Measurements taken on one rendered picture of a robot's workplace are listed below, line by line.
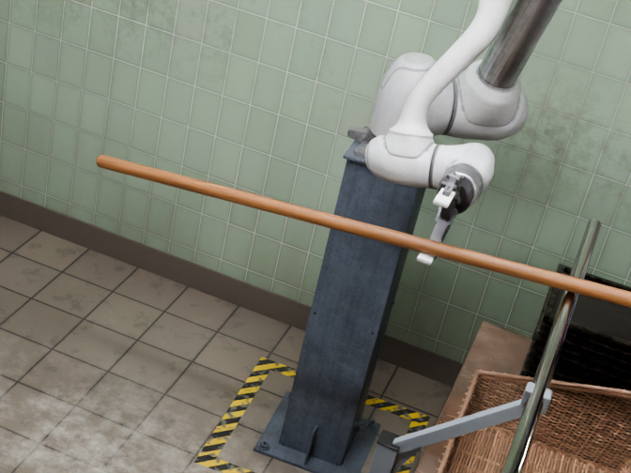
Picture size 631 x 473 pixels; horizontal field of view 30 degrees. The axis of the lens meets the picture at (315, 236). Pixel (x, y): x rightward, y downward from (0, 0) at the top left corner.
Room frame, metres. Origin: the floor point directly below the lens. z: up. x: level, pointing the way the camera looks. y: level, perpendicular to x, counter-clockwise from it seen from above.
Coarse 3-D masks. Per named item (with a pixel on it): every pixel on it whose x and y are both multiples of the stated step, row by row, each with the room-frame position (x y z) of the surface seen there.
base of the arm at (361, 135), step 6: (348, 132) 2.86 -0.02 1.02; (354, 132) 2.86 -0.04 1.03; (360, 132) 2.85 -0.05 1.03; (366, 132) 2.85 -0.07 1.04; (354, 138) 2.86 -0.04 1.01; (360, 138) 2.85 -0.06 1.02; (366, 138) 2.84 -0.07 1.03; (372, 138) 2.81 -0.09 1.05; (366, 144) 2.81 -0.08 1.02; (354, 150) 2.78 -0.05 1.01; (360, 150) 2.78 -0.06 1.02; (360, 156) 2.77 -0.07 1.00
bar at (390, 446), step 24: (576, 264) 2.15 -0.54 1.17; (552, 336) 1.85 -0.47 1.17; (552, 360) 1.77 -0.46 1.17; (528, 384) 1.68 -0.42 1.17; (504, 408) 1.68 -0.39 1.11; (528, 408) 1.61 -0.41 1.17; (384, 432) 1.74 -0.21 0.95; (432, 432) 1.70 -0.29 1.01; (456, 432) 1.69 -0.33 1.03; (528, 432) 1.54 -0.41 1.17; (384, 456) 1.70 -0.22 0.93; (408, 456) 1.71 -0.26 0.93
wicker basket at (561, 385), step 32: (480, 384) 2.33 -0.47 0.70; (512, 384) 2.31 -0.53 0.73; (576, 384) 2.28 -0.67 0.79; (544, 416) 2.29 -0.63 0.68; (576, 416) 2.28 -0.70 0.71; (448, 448) 2.02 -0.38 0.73; (480, 448) 2.23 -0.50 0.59; (544, 448) 2.28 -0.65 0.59; (576, 448) 2.27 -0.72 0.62; (608, 448) 2.26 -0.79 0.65
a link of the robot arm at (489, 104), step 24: (528, 0) 2.70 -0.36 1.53; (552, 0) 2.68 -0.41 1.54; (504, 24) 2.76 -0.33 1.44; (528, 24) 2.71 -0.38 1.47; (504, 48) 2.76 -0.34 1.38; (528, 48) 2.75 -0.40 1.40; (480, 72) 2.82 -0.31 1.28; (504, 72) 2.78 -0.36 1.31; (456, 96) 2.83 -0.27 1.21; (480, 96) 2.79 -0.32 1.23; (504, 96) 2.80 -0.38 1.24; (456, 120) 2.81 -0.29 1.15; (480, 120) 2.81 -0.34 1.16; (504, 120) 2.83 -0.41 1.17
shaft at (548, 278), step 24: (120, 168) 2.33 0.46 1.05; (144, 168) 2.32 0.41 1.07; (216, 192) 2.25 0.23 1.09; (240, 192) 2.25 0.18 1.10; (288, 216) 2.20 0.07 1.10; (312, 216) 2.19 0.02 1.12; (336, 216) 2.18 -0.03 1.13; (384, 240) 2.14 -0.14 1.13; (408, 240) 2.12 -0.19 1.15; (432, 240) 2.12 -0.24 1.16; (480, 264) 2.07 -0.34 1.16; (504, 264) 2.06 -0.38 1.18; (576, 288) 2.01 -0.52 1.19; (600, 288) 2.01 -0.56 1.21
